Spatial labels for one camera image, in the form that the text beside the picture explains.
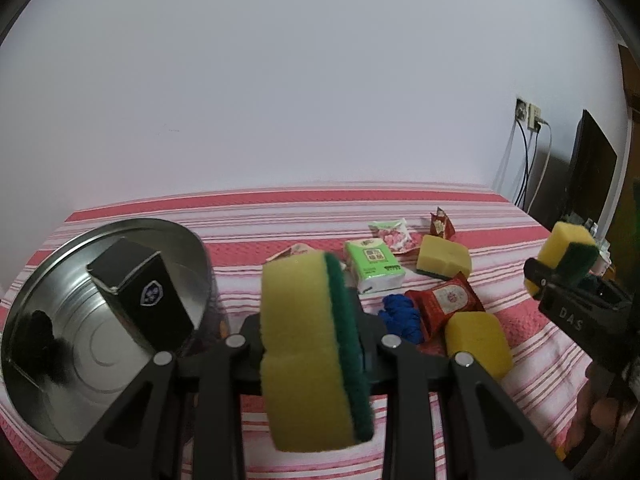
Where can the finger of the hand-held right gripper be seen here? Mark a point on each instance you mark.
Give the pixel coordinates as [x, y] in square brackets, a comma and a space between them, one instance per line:
[537, 276]
[607, 292]

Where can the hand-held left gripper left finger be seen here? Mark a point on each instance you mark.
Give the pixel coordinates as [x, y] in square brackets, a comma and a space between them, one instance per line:
[248, 360]

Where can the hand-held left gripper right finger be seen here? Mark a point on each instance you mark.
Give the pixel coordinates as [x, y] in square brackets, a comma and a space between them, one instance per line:
[374, 345]

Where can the yellow sponge with green pad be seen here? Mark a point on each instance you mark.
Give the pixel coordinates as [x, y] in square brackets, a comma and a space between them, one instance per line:
[567, 245]
[300, 350]

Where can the green tissue packet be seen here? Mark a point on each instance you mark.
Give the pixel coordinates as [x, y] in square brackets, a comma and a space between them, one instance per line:
[372, 265]

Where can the round metal tin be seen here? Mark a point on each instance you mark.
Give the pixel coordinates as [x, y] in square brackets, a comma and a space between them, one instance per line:
[100, 365]

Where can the person's right hand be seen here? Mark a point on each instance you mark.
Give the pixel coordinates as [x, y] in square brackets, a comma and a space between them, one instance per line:
[602, 412]

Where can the blue cloth bundle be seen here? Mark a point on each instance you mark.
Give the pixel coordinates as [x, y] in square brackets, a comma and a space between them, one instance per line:
[400, 317]

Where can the large red snack packet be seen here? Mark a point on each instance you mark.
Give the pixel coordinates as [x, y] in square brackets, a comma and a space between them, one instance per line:
[447, 300]

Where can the small red snack packet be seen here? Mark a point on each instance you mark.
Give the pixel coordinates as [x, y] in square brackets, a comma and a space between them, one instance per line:
[441, 225]

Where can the pink snack packet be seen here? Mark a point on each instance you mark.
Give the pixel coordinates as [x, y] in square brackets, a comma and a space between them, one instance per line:
[395, 234]

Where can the black monitor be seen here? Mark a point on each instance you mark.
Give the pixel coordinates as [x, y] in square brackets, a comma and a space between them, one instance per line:
[592, 175]

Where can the black box with emblem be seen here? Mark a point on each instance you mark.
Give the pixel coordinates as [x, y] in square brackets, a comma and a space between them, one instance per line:
[150, 300]

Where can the beige snack packet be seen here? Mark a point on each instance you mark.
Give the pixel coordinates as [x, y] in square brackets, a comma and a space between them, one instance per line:
[299, 250]

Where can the brown wooden cabinet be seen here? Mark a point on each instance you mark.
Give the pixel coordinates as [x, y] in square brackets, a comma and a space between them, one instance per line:
[631, 85]

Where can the beige wall socket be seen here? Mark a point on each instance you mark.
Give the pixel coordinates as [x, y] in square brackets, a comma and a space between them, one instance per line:
[534, 117]

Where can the wall socket with black plug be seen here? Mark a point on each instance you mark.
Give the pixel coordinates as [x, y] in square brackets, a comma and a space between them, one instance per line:
[521, 110]

